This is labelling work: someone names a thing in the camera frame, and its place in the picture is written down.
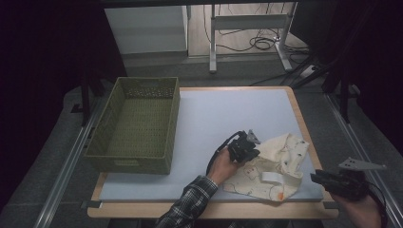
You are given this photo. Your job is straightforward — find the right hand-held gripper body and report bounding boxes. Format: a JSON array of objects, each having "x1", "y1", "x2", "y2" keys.
[{"x1": 322, "y1": 157, "x2": 388, "y2": 201}]

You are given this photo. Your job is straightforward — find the white power strip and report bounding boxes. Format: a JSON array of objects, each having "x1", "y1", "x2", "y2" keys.
[{"x1": 298, "y1": 64, "x2": 318, "y2": 79}]

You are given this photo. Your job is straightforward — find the person's right hand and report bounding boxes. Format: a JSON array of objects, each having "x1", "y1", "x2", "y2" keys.
[{"x1": 332, "y1": 192, "x2": 384, "y2": 228}]

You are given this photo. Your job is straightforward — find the green woven basket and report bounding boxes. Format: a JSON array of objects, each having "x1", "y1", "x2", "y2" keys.
[{"x1": 83, "y1": 76, "x2": 182, "y2": 176}]

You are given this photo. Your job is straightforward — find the cream printed cloth garment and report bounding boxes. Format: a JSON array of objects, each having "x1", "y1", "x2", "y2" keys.
[{"x1": 221, "y1": 132, "x2": 311, "y2": 202}]

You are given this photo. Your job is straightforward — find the dark metal stand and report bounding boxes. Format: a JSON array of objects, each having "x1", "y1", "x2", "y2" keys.
[
  {"x1": 322, "y1": 60, "x2": 360, "y2": 124},
  {"x1": 70, "y1": 70, "x2": 107, "y2": 128}
]

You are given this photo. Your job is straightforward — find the metal floor rail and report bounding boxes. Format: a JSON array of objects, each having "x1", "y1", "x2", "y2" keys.
[
  {"x1": 32, "y1": 97, "x2": 107, "y2": 228},
  {"x1": 325, "y1": 94, "x2": 403, "y2": 224}
]

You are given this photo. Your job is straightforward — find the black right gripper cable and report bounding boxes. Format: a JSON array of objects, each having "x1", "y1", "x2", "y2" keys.
[{"x1": 364, "y1": 180, "x2": 390, "y2": 228}]

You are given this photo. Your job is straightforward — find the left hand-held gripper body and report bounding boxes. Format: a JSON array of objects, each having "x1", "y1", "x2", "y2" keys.
[{"x1": 227, "y1": 129, "x2": 262, "y2": 164}]

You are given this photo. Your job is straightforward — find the light grey table mat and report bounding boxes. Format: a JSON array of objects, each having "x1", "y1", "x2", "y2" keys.
[{"x1": 98, "y1": 88, "x2": 325, "y2": 203}]

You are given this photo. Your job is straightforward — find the white metal desk frame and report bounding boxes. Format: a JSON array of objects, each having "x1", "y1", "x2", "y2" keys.
[{"x1": 208, "y1": 2, "x2": 298, "y2": 74}]

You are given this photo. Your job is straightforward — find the black coiled floor cables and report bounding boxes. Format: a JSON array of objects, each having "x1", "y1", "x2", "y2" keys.
[{"x1": 202, "y1": 3, "x2": 311, "y2": 55}]

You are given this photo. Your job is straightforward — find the person's left hand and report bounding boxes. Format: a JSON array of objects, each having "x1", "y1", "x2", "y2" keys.
[{"x1": 206, "y1": 147, "x2": 245, "y2": 186}]

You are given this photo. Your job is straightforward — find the white cabinet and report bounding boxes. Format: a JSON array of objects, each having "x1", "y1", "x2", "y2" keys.
[{"x1": 104, "y1": 5, "x2": 189, "y2": 55}]

